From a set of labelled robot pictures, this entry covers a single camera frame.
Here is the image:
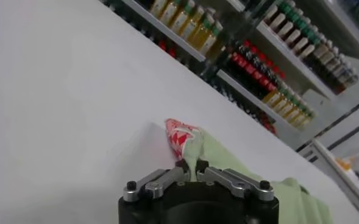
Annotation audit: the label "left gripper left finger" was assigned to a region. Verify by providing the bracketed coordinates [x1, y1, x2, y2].
[123, 159, 190, 203]

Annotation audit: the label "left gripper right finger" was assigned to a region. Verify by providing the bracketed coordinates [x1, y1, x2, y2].
[196, 159, 275, 203]

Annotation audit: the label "light green printed t-shirt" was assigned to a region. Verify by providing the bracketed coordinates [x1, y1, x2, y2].
[164, 117, 334, 224]

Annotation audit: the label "white side table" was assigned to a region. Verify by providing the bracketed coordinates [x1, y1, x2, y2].
[297, 138, 359, 224]

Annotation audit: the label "clear cup orange contents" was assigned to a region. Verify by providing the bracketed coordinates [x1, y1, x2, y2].
[336, 157, 353, 171]

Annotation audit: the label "beverage shelf with bottles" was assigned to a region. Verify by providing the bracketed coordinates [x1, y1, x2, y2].
[203, 0, 359, 149]

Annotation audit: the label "glass door beverage cabinet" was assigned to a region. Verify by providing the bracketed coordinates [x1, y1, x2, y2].
[99, 0, 250, 77]

